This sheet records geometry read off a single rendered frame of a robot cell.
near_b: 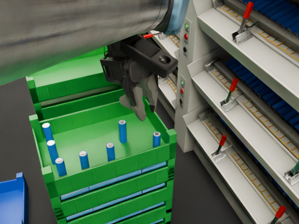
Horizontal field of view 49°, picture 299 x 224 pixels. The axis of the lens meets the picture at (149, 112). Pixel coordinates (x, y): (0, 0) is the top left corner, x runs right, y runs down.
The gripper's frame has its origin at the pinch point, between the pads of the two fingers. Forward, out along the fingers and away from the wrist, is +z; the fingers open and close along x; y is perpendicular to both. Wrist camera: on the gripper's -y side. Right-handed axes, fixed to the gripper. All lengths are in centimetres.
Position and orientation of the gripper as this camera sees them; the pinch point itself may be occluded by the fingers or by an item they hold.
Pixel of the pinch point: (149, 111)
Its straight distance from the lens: 73.5
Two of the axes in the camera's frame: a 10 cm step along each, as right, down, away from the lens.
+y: -7.8, -1.6, 6.1
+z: 2.1, 8.5, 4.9
